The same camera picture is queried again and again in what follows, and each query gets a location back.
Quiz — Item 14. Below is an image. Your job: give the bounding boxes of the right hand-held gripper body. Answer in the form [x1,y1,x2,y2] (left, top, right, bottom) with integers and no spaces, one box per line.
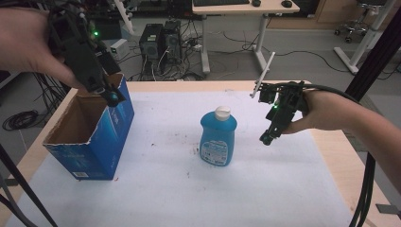
[250,51,310,134]

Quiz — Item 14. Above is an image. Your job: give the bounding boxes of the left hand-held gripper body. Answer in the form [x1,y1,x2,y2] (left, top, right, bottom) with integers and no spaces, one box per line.
[46,1,123,95]

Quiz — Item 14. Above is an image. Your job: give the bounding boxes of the person's right hand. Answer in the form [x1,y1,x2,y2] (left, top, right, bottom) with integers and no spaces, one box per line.
[281,90,358,135]

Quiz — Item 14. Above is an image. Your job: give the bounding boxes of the person's left hand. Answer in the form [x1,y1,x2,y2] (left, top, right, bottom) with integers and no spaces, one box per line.
[0,7,86,91]

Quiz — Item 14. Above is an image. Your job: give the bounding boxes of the blue cardboard box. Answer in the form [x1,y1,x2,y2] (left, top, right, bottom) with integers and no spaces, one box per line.
[42,72,136,182]

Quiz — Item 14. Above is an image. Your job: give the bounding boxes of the small white box device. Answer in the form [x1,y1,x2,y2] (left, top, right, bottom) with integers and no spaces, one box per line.
[109,38,131,61]

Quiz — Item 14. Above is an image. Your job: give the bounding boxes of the blue bottle with white cap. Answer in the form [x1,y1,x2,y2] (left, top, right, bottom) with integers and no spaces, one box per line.
[199,105,238,167]

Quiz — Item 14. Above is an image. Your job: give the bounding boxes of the white stand leg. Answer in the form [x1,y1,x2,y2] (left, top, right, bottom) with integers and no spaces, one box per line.
[113,0,137,36]

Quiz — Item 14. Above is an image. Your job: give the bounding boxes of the black computer tower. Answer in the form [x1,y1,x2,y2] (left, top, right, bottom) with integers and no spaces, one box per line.
[138,23,165,61]
[162,19,183,64]

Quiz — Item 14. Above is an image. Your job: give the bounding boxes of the white metal stand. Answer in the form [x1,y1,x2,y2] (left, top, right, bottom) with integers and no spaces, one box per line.
[333,0,397,76]

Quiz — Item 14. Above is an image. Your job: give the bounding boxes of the black metal pole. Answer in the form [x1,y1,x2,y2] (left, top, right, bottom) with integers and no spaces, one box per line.
[344,14,401,102]

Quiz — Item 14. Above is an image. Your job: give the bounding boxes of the wooden desk with white legs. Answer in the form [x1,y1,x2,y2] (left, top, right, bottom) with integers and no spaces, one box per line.
[191,0,301,76]

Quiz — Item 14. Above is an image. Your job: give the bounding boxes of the rolling stool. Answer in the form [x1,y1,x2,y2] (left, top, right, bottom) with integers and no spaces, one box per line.
[333,0,388,44]

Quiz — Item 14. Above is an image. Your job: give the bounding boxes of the white table mat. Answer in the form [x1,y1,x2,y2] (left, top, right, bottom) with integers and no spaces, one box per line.
[5,90,353,227]

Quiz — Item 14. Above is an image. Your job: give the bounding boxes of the black keyboard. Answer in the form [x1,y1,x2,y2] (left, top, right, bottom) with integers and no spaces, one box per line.
[192,0,251,8]

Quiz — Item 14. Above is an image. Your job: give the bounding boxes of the black tripod legs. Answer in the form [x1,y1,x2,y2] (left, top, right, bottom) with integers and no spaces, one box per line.
[0,143,60,227]

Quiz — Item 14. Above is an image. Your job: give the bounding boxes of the long black floor cable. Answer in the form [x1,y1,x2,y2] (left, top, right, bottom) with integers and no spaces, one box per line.
[222,30,352,76]

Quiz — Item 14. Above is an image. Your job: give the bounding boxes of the tangle of floor cables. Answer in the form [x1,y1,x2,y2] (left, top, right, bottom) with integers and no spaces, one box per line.
[125,18,207,82]

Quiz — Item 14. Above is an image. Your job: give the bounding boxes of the coiled black cable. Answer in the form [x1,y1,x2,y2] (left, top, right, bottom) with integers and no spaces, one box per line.
[2,109,41,131]

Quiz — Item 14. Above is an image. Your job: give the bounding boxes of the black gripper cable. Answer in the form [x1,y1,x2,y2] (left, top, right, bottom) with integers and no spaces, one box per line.
[274,80,377,227]

